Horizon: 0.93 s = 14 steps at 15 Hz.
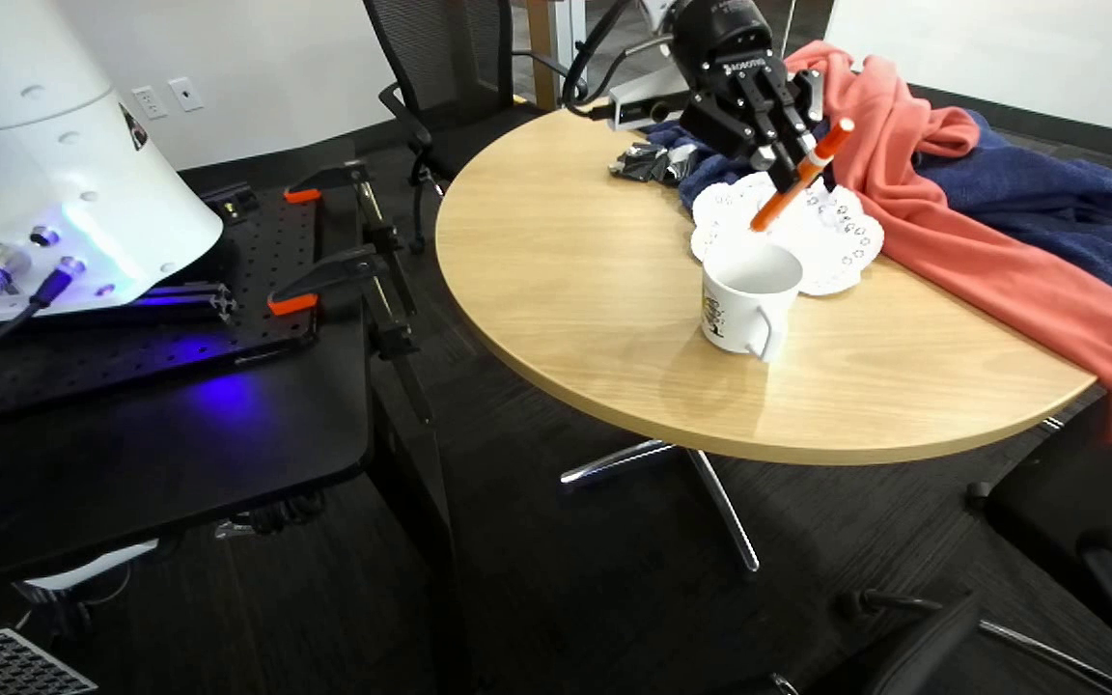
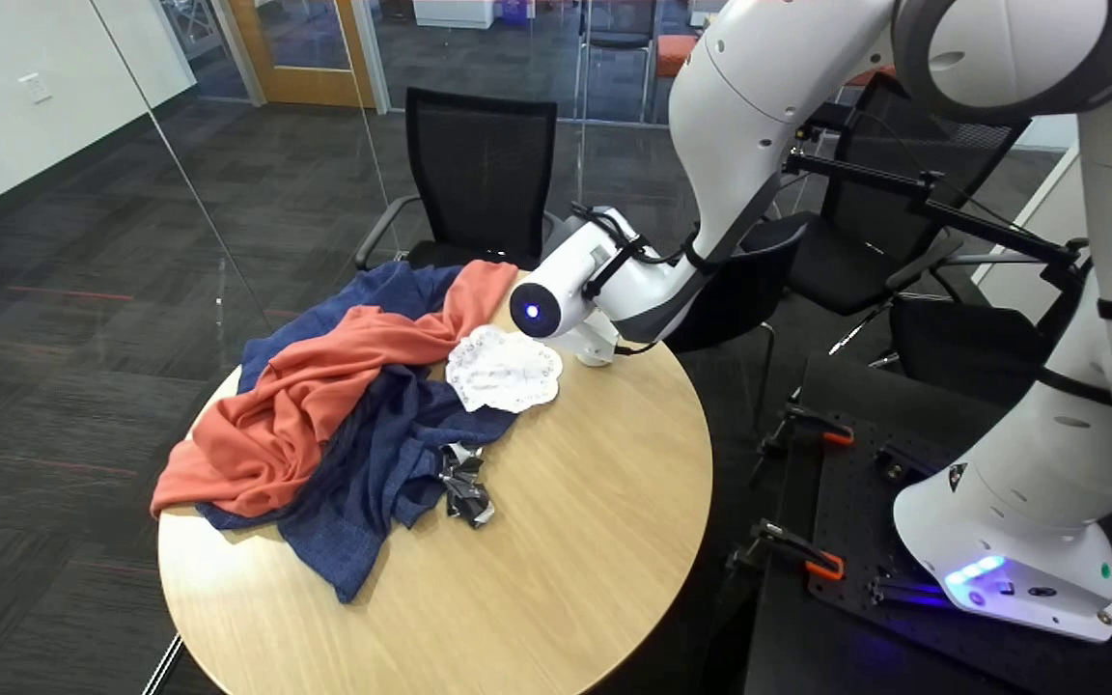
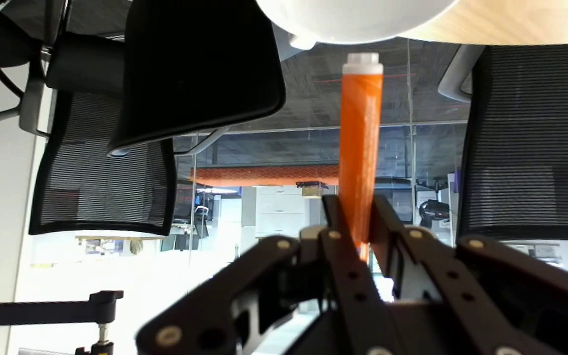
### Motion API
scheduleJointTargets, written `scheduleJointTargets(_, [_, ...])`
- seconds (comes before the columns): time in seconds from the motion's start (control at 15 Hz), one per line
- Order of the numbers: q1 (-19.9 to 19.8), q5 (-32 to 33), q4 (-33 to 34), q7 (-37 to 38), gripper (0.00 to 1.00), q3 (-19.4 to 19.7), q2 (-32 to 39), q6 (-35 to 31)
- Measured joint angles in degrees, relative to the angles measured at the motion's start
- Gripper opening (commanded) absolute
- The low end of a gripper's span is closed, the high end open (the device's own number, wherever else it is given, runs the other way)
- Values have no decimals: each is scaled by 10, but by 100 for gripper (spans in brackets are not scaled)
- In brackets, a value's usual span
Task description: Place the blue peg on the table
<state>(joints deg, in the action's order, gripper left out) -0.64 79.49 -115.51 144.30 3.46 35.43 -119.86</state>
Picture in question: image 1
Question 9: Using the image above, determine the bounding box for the white patterned mug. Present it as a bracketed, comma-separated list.
[696, 245, 807, 363]

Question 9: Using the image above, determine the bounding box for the navy blue cloth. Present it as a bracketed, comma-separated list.
[622, 108, 1112, 312]

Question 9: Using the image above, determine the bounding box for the dark robot stand table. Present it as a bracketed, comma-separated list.
[0, 304, 376, 612]

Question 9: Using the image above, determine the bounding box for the black office chair with armrests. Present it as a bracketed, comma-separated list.
[361, 0, 594, 255]

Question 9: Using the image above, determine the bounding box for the black chair with chrome leg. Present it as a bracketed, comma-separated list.
[762, 585, 1112, 695]

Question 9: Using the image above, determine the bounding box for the chrome table base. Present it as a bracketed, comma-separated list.
[558, 434, 770, 578]

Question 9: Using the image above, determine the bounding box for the orange marker pen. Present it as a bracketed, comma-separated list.
[747, 117, 863, 237]

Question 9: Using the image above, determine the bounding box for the black tripod stand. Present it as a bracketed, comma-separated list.
[356, 210, 472, 648]

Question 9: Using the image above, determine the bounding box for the cable with blue connector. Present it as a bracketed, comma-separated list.
[0, 252, 92, 388]

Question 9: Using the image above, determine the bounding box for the black perforated breadboard plate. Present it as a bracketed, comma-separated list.
[0, 178, 327, 436]

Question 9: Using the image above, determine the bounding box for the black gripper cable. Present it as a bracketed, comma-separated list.
[559, 0, 683, 119]

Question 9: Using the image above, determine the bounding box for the black clamp orange handle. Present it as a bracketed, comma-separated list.
[264, 241, 388, 326]
[280, 156, 376, 213]

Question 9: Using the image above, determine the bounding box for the salmon pink cloth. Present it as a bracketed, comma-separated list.
[779, 39, 1112, 453]

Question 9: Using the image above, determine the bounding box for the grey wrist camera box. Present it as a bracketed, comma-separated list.
[604, 61, 696, 131]

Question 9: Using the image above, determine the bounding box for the white flat plastic piece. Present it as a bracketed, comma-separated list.
[17, 532, 167, 600]

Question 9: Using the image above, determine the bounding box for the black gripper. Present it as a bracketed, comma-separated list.
[666, 0, 842, 195]

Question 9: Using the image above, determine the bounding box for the white wall outlet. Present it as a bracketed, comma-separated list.
[128, 80, 174, 126]
[163, 74, 208, 119]

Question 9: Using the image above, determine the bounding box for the wooden door frame post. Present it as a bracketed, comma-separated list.
[520, 0, 564, 108]

